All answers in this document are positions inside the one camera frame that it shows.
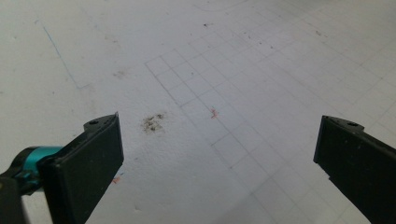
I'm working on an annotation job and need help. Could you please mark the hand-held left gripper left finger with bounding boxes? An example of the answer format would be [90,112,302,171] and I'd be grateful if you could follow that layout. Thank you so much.
[10,112,125,224]

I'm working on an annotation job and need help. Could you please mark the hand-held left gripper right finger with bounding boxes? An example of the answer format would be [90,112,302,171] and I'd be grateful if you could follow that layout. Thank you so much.
[313,115,396,224]

